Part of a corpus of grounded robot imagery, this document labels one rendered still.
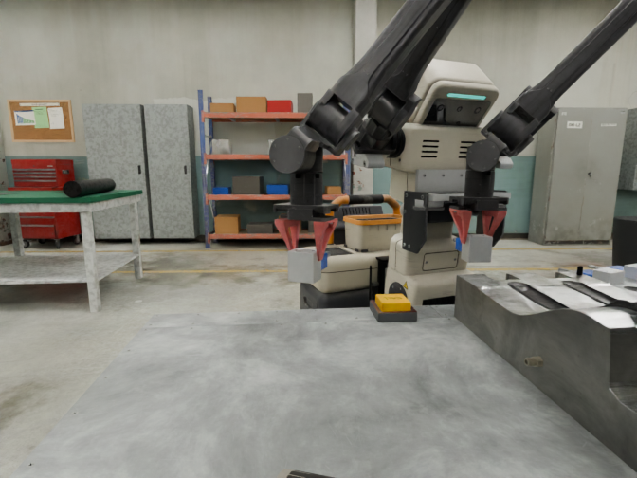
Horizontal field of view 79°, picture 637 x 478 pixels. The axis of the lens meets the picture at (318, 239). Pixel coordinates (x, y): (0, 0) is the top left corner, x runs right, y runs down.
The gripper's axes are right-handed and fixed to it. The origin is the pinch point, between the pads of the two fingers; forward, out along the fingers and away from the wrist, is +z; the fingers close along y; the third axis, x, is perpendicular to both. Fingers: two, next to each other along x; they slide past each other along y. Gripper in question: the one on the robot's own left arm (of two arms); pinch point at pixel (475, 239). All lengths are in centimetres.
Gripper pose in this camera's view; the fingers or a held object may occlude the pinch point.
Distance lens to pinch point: 90.1
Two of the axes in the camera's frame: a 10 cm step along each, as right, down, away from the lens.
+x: -0.8, -1.6, 9.8
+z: -0.1, 9.9, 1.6
